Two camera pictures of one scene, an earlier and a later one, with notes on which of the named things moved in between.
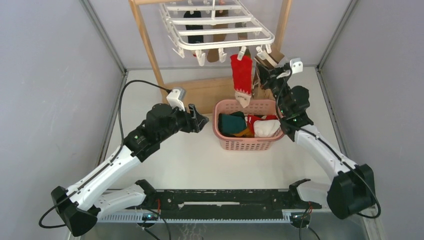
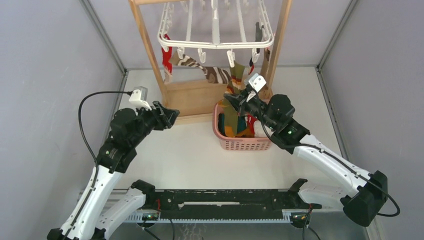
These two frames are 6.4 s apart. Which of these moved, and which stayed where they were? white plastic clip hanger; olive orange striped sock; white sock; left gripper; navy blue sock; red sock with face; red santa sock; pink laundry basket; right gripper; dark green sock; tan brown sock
Moved: tan brown sock; white plastic clip hanger; right gripper; navy blue sock; left gripper; olive orange striped sock; red sock with face
Stayed: red santa sock; dark green sock; pink laundry basket; white sock
